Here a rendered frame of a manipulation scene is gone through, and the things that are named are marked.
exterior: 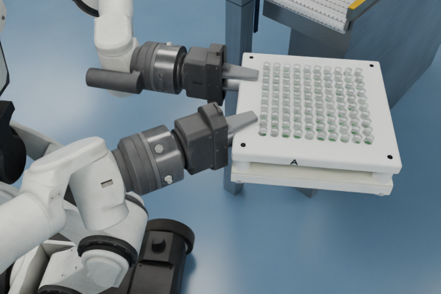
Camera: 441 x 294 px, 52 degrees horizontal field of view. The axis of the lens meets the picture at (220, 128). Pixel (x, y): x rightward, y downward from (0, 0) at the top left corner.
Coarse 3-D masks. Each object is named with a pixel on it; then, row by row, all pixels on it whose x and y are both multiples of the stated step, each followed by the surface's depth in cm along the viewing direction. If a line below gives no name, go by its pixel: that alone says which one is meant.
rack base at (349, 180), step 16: (240, 176) 70; (256, 176) 70; (272, 176) 69; (288, 176) 69; (304, 176) 69; (320, 176) 69; (336, 176) 69; (352, 176) 69; (368, 176) 69; (368, 192) 70; (384, 192) 69
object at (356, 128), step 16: (272, 80) 77; (288, 80) 76; (304, 80) 76; (320, 80) 76; (336, 80) 76; (272, 96) 73; (288, 96) 73; (304, 96) 74; (320, 96) 73; (352, 96) 74; (272, 112) 71; (288, 112) 71; (304, 112) 72; (320, 112) 71; (352, 112) 72; (304, 128) 69; (320, 128) 68; (336, 128) 68; (352, 128) 68
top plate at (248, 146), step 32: (256, 64) 80; (320, 64) 80; (352, 64) 80; (256, 96) 74; (384, 96) 75; (256, 128) 70; (384, 128) 70; (256, 160) 67; (288, 160) 66; (320, 160) 65; (352, 160) 65; (384, 160) 65
